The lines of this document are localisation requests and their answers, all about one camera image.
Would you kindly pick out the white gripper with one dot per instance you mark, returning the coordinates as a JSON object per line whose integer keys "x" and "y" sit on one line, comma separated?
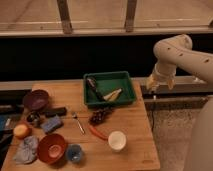
{"x": 162, "y": 72}

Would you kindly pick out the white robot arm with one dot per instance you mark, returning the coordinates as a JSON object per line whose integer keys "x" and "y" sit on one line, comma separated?
{"x": 176, "y": 52}

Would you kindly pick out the purple bowl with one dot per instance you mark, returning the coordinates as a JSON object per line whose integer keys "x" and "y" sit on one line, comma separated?
{"x": 36, "y": 99}

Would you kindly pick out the red bowl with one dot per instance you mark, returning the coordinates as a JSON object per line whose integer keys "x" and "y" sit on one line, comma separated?
{"x": 51, "y": 148}

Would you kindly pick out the yellow corn cob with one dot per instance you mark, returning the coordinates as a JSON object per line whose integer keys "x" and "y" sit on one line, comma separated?
{"x": 113, "y": 95}

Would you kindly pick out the green plastic tray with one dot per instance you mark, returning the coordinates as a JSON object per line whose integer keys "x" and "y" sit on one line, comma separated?
{"x": 106, "y": 83}

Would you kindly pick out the dark red grapes bunch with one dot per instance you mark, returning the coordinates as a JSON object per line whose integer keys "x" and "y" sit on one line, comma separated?
{"x": 100, "y": 115}

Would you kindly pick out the white cup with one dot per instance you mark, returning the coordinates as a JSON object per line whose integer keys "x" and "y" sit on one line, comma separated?
{"x": 117, "y": 141}

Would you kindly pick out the metal spoon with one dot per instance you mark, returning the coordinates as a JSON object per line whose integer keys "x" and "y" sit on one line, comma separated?
{"x": 74, "y": 115}

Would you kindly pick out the black rectangular block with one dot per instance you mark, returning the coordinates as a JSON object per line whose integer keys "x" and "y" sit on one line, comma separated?
{"x": 60, "y": 111}

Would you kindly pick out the small blue cup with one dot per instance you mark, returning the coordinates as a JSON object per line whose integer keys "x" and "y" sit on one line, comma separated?
{"x": 74, "y": 153}

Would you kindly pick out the blue sponge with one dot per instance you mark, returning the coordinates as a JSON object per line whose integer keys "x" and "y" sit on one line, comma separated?
{"x": 51, "y": 124}

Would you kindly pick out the small dark metal cup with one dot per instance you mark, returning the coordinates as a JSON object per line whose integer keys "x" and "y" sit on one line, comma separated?
{"x": 34, "y": 119}

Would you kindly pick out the orange fruit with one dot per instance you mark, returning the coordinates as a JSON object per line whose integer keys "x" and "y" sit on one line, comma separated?
{"x": 21, "y": 131}

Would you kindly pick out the grey cloth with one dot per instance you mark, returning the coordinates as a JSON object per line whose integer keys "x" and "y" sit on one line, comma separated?
{"x": 27, "y": 150}

